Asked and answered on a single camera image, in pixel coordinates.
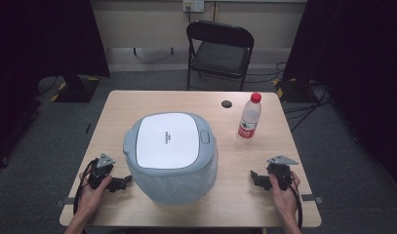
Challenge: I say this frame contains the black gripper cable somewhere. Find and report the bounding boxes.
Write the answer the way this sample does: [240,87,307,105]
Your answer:
[72,158,99,216]
[276,171,304,230]

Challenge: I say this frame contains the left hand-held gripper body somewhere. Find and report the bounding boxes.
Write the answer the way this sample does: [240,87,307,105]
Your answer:
[88,153,117,190]

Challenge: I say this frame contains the person's left hand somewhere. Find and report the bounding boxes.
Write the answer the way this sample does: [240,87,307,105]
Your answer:
[76,172,113,218]

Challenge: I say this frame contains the grey white lidded trash can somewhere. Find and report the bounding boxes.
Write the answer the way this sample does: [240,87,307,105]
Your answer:
[122,111,218,206]

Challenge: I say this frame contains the grey tape strip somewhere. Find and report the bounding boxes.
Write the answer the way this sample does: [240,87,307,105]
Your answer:
[54,196,76,209]
[299,193,325,206]

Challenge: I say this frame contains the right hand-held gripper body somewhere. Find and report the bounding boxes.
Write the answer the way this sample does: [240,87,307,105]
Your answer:
[266,154,299,192]

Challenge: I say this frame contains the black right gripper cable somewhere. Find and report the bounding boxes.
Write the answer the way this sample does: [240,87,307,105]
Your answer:
[276,171,304,230]

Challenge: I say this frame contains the clear water bottle red cap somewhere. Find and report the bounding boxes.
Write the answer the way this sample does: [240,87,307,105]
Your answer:
[237,92,262,139]

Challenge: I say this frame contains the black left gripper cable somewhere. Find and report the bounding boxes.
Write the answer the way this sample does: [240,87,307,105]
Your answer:
[72,158,99,216]

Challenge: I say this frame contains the person's right hand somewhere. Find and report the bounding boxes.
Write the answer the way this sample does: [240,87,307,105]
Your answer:
[268,171,302,222]

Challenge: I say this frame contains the dark curtain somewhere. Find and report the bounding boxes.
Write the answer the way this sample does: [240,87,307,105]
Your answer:
[0,0,111,171]
[283,0,397,193]

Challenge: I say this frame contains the black stand base striped tape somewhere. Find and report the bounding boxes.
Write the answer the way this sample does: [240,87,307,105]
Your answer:
[50,75,101,104]
[272,77,318,104]

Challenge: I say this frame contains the white wall socket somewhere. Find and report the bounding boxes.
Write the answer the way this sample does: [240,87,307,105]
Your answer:
[181,0,206,14]

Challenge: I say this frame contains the black folding chair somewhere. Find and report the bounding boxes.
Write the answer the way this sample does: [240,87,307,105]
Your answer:
[185,19,256,93]

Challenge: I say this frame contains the translucent white trash bag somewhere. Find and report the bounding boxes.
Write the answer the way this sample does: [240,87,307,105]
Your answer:
[125,142,219,206]

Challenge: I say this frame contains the black floor cables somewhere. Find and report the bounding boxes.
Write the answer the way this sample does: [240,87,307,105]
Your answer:
[244,60,333,134]

